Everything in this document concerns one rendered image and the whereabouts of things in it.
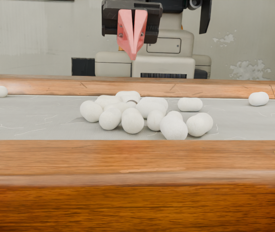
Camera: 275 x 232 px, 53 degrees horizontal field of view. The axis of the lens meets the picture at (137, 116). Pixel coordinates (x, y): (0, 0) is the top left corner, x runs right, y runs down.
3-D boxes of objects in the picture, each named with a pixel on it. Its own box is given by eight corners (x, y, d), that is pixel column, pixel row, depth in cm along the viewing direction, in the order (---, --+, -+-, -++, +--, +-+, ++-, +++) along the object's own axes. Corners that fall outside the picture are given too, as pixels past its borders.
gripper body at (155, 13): (163, 9, 45) (159, -15, 49) (101, 5, 44) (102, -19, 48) (157, 41, 50) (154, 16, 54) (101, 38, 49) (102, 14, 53)
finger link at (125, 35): (167, 40, 40) (161, 3, 45) (119, 38, 39) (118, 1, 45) (160, 73, 46) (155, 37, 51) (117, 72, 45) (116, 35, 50)
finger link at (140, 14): (151, 40, 40) (147, 2, 45) (102, 37, 39) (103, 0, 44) (146, 73, 45) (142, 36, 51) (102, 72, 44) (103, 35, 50)
